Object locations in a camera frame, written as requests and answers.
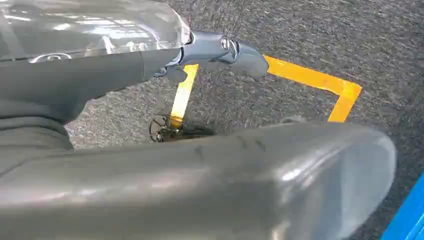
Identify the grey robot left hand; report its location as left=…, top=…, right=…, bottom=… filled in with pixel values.
left=0, top=0, right=398, bottom=240

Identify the round metal part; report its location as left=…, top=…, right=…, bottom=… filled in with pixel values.
left=149, top=114, right=186, bottom=143

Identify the yellow tape outline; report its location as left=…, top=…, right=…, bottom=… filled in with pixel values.
left=169, top=54, right=363, bottom=129

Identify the blue plastic tray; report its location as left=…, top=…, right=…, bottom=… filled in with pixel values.
left=380, top=172, right=424, bottom=240

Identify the robot left arm ribbed sleeve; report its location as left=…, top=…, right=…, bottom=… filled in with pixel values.
left=0, top=115, right=74, bottom=175

